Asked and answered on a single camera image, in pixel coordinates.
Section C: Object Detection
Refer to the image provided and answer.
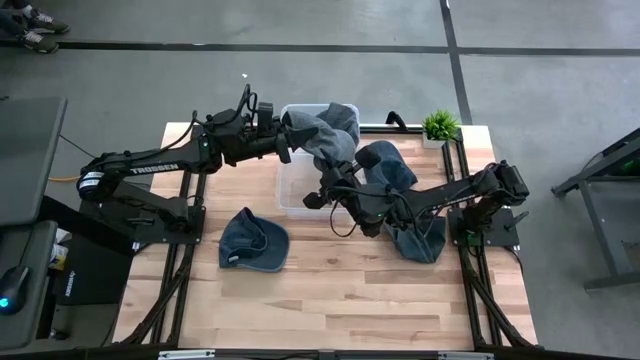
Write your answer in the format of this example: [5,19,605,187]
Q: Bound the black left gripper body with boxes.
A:
[219,117,293,166]

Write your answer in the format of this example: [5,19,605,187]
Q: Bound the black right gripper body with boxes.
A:
[323,167,375,215]

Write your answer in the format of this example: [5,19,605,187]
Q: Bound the grey fabric hat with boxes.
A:
[281,102,362,172]

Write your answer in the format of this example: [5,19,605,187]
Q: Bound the blue denim baseball cap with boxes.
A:
[218,206,291,274]

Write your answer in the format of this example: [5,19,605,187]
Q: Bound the blue denim hat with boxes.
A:
[384,214,448,265]
[355,139,419,194]

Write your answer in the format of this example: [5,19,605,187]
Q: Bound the clear plastic storage bin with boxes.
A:
[276,103,362,221]

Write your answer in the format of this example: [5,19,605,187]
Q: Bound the white plant pot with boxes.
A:
[422,132,449,150]

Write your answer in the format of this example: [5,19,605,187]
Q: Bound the green artificial plant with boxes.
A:
[421,108,462,142]

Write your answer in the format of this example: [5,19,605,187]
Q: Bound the black box with logo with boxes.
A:
[49,194,136,307]

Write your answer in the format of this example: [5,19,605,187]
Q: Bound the dark grey desk surface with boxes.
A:
[0,219,59,351]
[0,94,69,229]

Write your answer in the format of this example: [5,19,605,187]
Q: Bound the person's shoe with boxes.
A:
[19,29,60,55]
[27,9,71,36]

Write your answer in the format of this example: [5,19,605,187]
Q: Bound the grey metal cart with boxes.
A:
[551,127,640,292]

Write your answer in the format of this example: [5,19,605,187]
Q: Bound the black computer mouse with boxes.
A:
[0,264,31,317]

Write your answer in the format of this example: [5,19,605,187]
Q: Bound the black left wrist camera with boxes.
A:
[256,101,276,127]

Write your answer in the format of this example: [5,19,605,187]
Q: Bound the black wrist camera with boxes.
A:
[256,101,276,127]
[302,191,329,211]

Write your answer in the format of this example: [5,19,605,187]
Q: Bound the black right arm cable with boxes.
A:
[327,187,361,239]

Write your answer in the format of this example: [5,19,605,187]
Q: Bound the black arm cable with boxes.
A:
[189,83,259,151]
[327,187,361,239]

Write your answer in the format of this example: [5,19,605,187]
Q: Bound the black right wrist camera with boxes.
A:
[302,191,329,211]

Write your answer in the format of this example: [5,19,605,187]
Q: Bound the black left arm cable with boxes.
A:
[189,83,259,151]

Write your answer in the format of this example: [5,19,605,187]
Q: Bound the black hook handle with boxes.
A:
[384,110,409,132]

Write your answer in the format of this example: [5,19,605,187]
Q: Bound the black aluminium table frame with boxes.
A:
[113,122,541,351]

